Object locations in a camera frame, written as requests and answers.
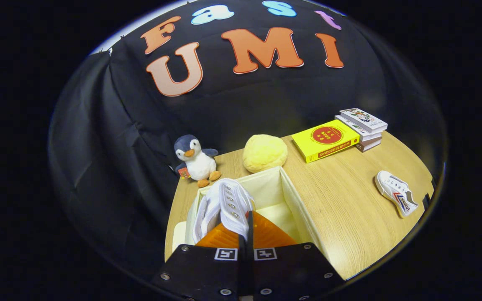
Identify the white canvas shoe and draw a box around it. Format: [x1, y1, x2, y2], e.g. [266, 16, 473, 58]
[192, 178, 256, 244]
[374, 170, 419, 218]

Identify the beige fabric storage box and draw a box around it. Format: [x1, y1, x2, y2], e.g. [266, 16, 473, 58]
[172, 166, 322, 253]

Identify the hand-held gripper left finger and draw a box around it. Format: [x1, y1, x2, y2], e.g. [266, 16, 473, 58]
[151, 211, 250, 301]

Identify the penguin plush toy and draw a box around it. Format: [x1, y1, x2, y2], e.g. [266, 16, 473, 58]
[174, 134, 222, 188]

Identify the brown-edged paperback book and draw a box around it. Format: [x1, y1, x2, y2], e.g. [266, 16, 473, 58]
[355, 138, 382, 152]

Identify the yellow book with red circle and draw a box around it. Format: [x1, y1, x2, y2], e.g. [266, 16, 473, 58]
[291, 119, 360, 163]

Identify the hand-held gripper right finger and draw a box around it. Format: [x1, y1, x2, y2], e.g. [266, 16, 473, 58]
[247, 210, 346, 301]

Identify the yellow round plush toy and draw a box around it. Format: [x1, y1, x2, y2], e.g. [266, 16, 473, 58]
[242, 134, 288, 173]

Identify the white paperback book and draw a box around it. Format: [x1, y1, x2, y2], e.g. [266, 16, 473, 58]
[335, 115, 383, 142]

